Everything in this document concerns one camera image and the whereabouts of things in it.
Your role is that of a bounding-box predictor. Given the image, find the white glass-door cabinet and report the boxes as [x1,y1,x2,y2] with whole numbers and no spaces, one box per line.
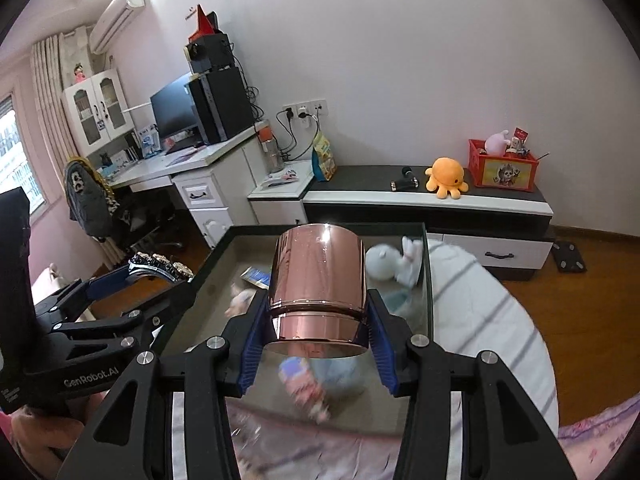
[61,67,135,158]

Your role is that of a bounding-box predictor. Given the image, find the pink plush in crate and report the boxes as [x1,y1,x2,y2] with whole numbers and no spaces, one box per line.
[484,130,511,155]

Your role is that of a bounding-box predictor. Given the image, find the pale pink plush toy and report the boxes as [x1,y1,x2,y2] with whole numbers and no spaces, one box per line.
[227,282,256,318]

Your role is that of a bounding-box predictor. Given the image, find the beige curtain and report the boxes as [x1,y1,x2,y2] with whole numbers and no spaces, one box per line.
[30,35,91,201]

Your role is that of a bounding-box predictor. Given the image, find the rose gold metal canister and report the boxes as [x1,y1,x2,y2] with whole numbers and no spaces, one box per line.
[263,223,371,361]

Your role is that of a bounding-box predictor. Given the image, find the white desk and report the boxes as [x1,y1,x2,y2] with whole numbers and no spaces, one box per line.
[102,120,271,248]

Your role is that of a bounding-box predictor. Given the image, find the pink embroidered blanket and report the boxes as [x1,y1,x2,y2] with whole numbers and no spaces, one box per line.
[557,395,640,480]

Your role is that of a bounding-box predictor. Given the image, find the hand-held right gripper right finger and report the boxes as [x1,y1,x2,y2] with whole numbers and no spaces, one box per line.
[366,290,571,480]

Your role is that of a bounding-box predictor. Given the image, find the orange octopus plush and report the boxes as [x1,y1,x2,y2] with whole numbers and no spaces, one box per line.
[425,157,470,201]

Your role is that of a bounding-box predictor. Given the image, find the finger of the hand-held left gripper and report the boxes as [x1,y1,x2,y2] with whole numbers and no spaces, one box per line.
[32,262,136,328]
[50,280,198,361]

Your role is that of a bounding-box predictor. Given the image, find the red storage crate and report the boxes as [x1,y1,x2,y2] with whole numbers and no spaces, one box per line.
[467,139,540,193]

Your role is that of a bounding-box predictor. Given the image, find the yellow snack bag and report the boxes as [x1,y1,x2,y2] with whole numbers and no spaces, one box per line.
[311,132,338,182]

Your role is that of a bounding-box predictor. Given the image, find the black handheld device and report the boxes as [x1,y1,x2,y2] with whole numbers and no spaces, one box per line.
[391,165,420,192]

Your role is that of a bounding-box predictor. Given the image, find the blue flat packet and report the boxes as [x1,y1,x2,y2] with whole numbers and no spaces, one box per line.
[240,266,273,290]

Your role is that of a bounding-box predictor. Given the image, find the white wall power outlet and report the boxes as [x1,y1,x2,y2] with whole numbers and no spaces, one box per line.
[282,100,329,118]

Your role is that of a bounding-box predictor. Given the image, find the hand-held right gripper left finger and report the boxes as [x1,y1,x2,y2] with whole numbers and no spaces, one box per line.
[56,290,271,480]

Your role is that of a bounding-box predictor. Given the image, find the black bathroom scale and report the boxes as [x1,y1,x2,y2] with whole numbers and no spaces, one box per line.
[551,240,587,273]

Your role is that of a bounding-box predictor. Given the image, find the red triangular ornament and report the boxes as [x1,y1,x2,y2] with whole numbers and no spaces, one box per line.
[187,4,221,41]

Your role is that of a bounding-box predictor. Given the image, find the white striped bed quilt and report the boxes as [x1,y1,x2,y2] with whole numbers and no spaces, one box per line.
[172,240,558,480]

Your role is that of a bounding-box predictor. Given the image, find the pink storage box black rim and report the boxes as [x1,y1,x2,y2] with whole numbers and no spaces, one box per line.
[150,222,433,433]

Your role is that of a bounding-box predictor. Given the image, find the white air conditioner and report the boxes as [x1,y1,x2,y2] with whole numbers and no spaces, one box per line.
[89,0,147,53]

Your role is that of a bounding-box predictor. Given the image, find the person's left hand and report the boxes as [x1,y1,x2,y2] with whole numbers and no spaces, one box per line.
[10,392,108,466]

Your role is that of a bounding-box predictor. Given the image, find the black office chair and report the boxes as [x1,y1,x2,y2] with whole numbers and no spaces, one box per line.
[95,195,183,256]

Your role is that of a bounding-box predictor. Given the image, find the black computer tower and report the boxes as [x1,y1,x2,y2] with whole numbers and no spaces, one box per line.
[187,66,256,145]

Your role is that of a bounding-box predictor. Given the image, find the black computer monitor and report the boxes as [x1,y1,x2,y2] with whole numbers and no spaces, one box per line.
[150,72,198,143]

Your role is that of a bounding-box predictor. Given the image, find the grey round robot toy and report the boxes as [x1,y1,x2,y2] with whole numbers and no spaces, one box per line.
[365,235,426,291]

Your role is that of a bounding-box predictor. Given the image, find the window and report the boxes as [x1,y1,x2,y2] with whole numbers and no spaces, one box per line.
[0,92,46,211]

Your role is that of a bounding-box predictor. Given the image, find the black speaker box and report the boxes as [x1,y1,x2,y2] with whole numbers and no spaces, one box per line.
[184,32,236,73]

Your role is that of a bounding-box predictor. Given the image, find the black white low cabinet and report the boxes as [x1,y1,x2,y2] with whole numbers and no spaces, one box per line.
[247,160,556,281]

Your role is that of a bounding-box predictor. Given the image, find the orange cap steel bottle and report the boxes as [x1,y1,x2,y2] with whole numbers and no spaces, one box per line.
[258,122,285,173]

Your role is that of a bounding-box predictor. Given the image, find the black power cables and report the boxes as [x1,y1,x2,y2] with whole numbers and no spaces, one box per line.
[275,107,301,161]

